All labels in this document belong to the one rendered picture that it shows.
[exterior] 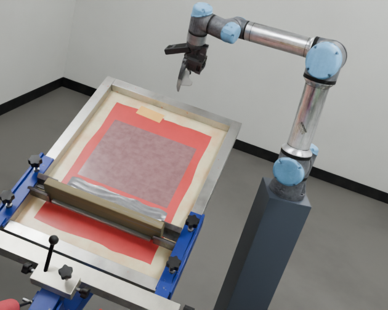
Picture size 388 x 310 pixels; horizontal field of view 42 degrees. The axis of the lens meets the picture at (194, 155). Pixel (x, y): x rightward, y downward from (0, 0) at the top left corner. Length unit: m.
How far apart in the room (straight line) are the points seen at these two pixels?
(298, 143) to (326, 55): 0.33
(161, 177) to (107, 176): 0.19
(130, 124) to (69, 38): 3.88
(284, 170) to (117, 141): 0.63
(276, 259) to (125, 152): 0.81
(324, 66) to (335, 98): 3.45
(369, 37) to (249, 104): 1.32
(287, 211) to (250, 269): 0.32
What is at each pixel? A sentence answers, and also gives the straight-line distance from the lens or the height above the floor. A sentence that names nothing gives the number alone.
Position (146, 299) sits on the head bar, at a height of 1.13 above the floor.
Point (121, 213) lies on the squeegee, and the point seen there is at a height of 1.24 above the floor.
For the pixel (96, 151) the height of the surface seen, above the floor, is 1.26.
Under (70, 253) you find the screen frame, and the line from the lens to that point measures 1.60.
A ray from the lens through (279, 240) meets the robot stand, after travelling 2.16.
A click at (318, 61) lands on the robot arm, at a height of 1.78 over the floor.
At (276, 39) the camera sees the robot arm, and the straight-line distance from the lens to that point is 1.96.
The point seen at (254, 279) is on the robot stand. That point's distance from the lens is 2.26.
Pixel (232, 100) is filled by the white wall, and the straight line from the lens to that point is 5.32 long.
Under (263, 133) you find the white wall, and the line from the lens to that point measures 5.37.
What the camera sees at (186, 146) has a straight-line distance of 1.92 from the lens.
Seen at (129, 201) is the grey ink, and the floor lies 1.20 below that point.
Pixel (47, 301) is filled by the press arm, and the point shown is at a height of 1.08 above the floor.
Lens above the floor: 2.11
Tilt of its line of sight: 25 degrees down
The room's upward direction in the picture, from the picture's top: 17 degrees clockwise
